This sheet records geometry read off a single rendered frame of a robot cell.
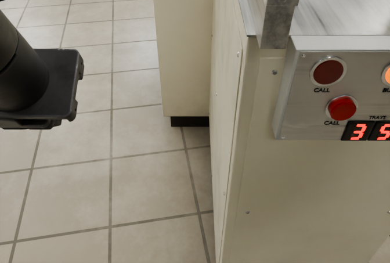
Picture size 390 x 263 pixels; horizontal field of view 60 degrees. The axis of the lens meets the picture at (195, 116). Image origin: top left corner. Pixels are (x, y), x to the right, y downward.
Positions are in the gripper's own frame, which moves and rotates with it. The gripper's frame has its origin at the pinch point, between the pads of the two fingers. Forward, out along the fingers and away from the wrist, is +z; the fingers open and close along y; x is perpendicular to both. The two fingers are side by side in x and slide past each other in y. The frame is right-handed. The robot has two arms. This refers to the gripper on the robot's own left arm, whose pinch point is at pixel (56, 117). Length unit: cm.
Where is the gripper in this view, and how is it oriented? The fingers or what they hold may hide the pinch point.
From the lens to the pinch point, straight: 40.7
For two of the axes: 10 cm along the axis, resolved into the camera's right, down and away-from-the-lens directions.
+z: -0.1, 3.4, 9.4
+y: -10.0, -0.1, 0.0
